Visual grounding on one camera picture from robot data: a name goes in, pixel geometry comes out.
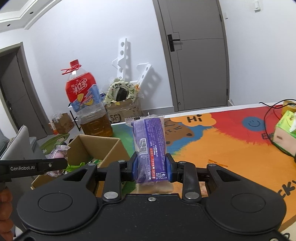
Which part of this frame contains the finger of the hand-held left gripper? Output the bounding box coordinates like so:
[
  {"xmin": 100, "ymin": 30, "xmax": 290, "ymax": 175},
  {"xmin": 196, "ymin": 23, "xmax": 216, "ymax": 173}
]
[{"xmin": 38, "ymin": 158, "xmax": 69, "ymax": 176}]

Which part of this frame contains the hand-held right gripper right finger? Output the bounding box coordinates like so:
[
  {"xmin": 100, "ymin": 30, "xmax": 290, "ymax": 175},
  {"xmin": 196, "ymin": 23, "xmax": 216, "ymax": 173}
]
[{"xmin": 165, "ymin": 153, "xmax": 241, "ymax": 201}]

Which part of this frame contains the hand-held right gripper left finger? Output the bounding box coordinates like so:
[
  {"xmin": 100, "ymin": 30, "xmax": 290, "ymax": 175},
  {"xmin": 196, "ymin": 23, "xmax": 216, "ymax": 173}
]
[{"xmin": 57, "ymin": 153, "xmax": 139, "ymax": 202}]

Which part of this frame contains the pink snack packet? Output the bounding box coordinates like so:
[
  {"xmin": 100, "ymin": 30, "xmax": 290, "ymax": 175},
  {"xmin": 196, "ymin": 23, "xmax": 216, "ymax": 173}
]
[{"xmin": 47, "ymin": 145, "xmax": 71, "ymax": 177}]

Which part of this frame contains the long purple snack packet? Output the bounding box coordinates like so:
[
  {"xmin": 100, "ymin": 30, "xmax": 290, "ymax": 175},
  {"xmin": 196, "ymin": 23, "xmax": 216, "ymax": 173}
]
[{"xmin": 125, "ymin": 114, "xmax": 174, "ymax": 194}]

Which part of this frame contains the person's left hand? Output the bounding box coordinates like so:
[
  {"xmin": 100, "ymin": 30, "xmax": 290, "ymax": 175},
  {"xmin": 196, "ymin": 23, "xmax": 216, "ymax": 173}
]
[{"xmin": 0, "ymin": 187, "xmax": 15, "ymax": 241}]

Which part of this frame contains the lime green snack packet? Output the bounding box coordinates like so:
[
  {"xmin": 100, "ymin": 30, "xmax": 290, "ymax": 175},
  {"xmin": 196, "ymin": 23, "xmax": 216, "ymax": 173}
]
[{"xmin": 63, "ymin": 162, "xmax": 89, "ymax": 173}]

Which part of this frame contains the green floor mat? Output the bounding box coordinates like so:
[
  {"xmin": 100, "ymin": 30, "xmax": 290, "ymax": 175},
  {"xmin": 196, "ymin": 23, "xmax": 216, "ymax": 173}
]
[{"xmin": 39, "ymin": 133, "xmax": 77, "ymax": 154}]

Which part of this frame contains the grey sofa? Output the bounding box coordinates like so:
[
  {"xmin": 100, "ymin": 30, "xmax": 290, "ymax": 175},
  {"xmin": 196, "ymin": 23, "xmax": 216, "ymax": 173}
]
[{"xmin": 0, "ymin": 125, "xmax": 45, "ymax": 161}]

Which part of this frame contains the clear green-edged snack packet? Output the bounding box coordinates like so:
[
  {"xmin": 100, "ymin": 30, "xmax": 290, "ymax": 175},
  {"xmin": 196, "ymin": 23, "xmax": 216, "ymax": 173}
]
[{"xmin": 89, "ymin": 159, "xmax": 105, "ymax": 168}]

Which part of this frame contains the small brown cardboard box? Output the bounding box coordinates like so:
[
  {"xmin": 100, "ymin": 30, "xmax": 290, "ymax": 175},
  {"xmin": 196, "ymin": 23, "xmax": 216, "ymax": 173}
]
[{"xmin": 48, "ymin": 113, "xmax": 71, "ymax": 134}]

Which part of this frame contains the black metal rack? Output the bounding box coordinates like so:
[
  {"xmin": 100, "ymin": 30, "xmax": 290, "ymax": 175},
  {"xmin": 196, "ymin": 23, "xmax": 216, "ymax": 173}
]
[{"xmin": 69, "ymin": 104, "xmax": 82, "ymax": 131}]

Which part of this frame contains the taped brown cardboard box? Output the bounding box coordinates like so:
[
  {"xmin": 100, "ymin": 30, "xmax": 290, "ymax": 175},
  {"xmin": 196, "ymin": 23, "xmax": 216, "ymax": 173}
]
[{"xmin": 104, "ymin": 96, "xmax": 143, "ymax": 125}]

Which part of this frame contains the dark brown door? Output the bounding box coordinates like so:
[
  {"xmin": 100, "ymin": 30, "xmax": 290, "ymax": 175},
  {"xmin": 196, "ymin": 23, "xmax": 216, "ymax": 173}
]
[{"xmin": 0, "ymin": 42, "xmax": 49, "ymax": 142}]

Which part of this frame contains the large red-label drink bottle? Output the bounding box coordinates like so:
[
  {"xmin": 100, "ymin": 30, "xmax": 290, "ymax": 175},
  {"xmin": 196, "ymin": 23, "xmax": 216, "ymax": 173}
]
[{"xmin": 61, "ymin": 59, "xmax": 114, "ymax": 139}]

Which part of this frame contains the panda print cushion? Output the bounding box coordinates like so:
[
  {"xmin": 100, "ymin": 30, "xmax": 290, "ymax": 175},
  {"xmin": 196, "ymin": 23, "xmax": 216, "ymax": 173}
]
[{"xmin": 104, "ymin": 79, "xmax": 139, "ymax": 105}]

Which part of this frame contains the grey door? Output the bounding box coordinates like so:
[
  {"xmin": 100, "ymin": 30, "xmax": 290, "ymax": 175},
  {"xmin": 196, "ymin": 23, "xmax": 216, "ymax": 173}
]
[{"xmin": 153, "ymin": 0, "xmax": 231, "ymax": 113}]

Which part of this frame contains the green tissue box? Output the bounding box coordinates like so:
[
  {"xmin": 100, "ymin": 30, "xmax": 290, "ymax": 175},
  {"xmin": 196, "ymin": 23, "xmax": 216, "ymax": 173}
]
[{"xmin": 271, "ymin": 110, "xmax": 296, "ymax": 157}]

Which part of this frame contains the yellow tape roll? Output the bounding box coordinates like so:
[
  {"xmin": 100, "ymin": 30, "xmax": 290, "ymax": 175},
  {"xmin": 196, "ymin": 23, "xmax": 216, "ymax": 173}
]
[{"xmin": 282, "ymin": 100, "xmax": 296, "ymax": 115}]

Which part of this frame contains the short white perforated bracket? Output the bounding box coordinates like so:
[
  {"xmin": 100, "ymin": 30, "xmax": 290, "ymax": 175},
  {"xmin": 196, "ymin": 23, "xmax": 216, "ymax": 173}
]
[{"xmin": 136, "ymin": 63, "xmax": 153, "ymax": 93}]

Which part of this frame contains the black cable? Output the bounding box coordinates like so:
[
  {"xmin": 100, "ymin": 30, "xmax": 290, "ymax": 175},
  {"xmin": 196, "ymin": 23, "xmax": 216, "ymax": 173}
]
[{"xmin": 259, "ymin": 99, "xmax": 296, "ymax": 163}]

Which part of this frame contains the tall white perforated bracket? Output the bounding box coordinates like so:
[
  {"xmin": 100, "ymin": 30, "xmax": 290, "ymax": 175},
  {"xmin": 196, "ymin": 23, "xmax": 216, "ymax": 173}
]
[{"xmin": 112, "ymin": 38, "xmax": 132, "ymax": 80}]

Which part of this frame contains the black door handle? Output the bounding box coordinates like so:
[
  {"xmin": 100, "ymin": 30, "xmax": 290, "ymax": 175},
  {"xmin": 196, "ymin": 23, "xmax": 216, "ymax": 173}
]
[{"xmin": 167, "ymin": 34, "xmax": 182, "ymax": 52}]

